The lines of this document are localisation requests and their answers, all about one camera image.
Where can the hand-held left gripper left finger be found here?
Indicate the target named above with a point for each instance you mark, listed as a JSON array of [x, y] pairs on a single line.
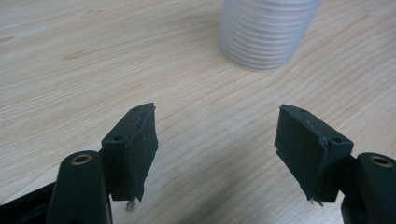
[[130, 155]]

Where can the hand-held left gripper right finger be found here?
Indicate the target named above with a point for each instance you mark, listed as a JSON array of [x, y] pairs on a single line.
[[308, 155]]

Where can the stack of clear plastic cups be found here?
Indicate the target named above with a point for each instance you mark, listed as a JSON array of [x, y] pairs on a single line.
[[264, 34]]

